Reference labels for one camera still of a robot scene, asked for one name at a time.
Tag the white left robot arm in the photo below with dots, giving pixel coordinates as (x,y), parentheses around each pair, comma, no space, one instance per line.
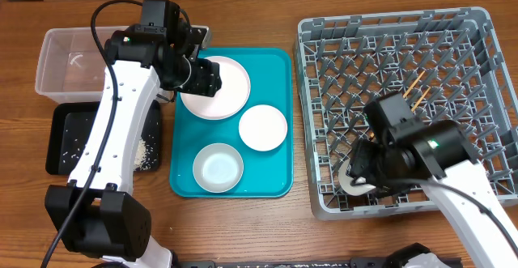
(95,212)

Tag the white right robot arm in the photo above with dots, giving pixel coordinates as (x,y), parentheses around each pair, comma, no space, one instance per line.
(443,162)

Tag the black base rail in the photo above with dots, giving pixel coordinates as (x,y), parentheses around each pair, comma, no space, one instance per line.
(415,255)

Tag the rice pile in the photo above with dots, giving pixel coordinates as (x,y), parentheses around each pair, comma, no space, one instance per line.
(76,132)

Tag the clear plastic bin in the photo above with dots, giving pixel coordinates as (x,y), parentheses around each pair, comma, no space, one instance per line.
(70,68)

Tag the teal serving tray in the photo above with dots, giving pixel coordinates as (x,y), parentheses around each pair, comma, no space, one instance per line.
(267,174)

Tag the black tray bin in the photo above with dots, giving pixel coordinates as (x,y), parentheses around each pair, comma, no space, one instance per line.
(59,116)

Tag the large pink plate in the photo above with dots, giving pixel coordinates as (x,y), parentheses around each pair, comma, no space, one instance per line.
(229,99)

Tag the white cup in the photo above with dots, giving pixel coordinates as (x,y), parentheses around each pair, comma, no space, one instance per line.
(351,186)

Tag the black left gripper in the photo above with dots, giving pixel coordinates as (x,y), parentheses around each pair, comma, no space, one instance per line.
(205,79)

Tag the grey bowl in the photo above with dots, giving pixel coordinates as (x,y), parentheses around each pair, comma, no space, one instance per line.
(218,168)

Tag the wooden chopstick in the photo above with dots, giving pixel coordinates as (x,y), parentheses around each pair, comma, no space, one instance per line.
(413,84)
(420,99)

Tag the grey dishwasher rack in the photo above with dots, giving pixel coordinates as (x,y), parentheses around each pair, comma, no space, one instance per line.
(344,62)

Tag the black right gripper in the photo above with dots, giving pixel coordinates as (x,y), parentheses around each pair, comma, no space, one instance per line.
(365,158)

